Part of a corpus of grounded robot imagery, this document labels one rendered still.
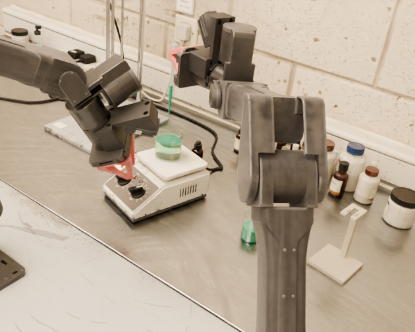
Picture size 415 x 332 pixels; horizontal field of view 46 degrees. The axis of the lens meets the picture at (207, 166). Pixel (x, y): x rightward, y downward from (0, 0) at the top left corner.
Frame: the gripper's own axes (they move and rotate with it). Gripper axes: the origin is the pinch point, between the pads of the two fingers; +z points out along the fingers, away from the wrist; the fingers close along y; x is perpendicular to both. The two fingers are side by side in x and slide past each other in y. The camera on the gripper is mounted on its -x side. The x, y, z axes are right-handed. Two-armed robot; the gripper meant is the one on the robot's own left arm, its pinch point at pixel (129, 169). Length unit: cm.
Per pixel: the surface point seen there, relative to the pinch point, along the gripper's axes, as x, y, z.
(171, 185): -5.5, 1.2, 8.8
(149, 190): -1.3, -0.3, 7.3
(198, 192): -9.0, 3.9, 16.0
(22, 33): 61, 93, 14
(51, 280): 11.8, -22.6, -0.6
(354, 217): -40.4, -11.5, 12.8
